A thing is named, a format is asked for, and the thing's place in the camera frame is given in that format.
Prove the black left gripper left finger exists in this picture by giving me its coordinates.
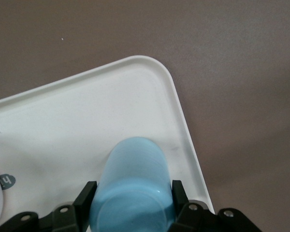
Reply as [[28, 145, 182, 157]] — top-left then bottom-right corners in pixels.
[[0, 180, 98, 232]]

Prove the brown table mat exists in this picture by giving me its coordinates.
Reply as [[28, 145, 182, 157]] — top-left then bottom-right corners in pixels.
[[0, 0, 290, 232]]

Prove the cream plastic tray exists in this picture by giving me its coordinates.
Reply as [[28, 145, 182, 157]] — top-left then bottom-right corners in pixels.
[[0, 55, 216, 232]]

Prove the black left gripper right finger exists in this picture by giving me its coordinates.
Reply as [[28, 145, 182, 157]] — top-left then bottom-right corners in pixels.
[[169, 180, 264, 232]]

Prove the light blue cup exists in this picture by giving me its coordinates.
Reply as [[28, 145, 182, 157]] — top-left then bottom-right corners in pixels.
[[88, 136, 176, 232]]

